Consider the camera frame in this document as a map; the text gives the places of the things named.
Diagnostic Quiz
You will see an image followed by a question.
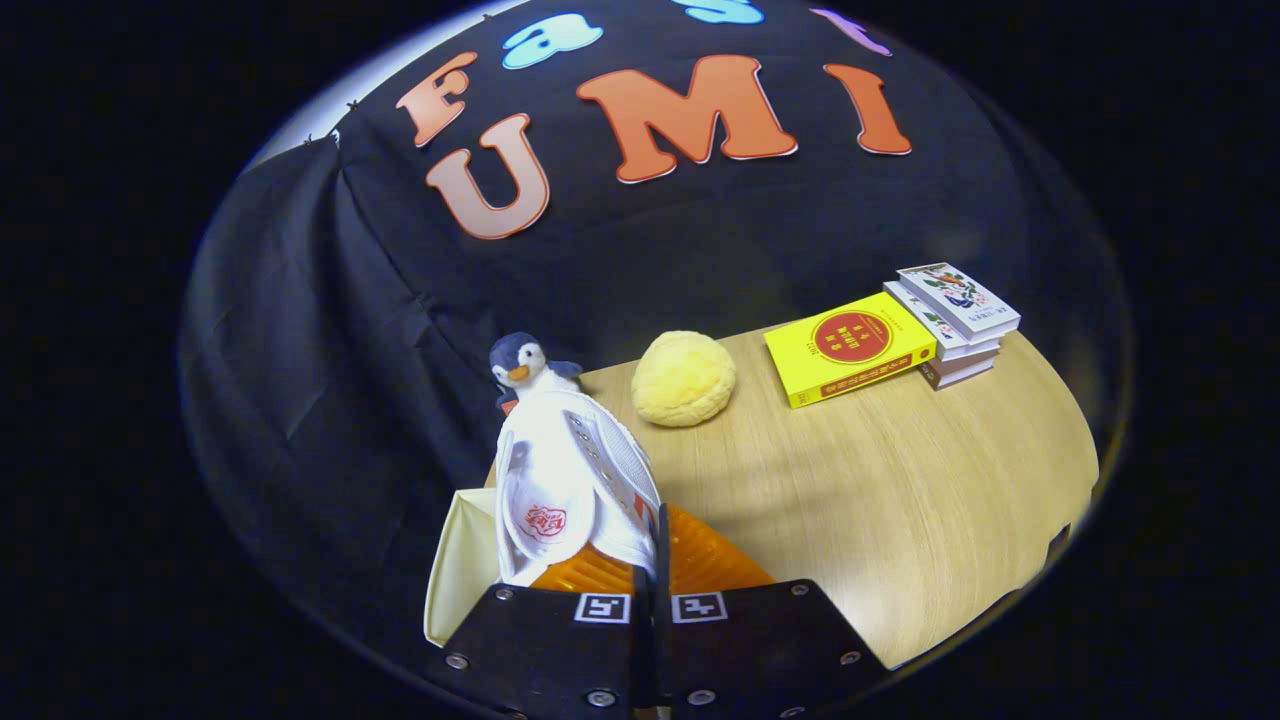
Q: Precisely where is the beige fabric storage box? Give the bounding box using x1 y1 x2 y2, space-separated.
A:
423 488 503 648

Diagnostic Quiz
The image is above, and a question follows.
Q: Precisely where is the yellow book red circle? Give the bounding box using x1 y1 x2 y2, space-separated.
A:
763 291 939 410

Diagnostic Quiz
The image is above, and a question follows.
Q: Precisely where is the yellow round plush bun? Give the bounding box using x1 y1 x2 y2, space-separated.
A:
630 330 738 430

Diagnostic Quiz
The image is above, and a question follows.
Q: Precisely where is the penguin plush toy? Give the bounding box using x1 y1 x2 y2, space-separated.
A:
487 331 585 414

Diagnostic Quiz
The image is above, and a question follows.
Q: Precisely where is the illustrated white book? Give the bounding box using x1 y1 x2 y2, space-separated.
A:
896 261 1023 342

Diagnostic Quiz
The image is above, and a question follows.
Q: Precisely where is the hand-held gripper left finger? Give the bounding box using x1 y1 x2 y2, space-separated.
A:
424 545 649 720

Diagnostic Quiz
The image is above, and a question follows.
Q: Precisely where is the brown book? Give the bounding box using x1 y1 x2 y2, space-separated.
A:
917 351 998 392

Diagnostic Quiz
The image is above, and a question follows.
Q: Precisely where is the black backdrop cloth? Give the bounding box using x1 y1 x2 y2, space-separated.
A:
180 0 1133 691

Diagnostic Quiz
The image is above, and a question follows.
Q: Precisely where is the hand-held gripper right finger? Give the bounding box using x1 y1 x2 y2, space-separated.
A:
654 502 892 720

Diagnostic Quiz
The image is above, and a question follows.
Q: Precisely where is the white canvas shoe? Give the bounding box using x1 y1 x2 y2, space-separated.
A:
494 389 662 588

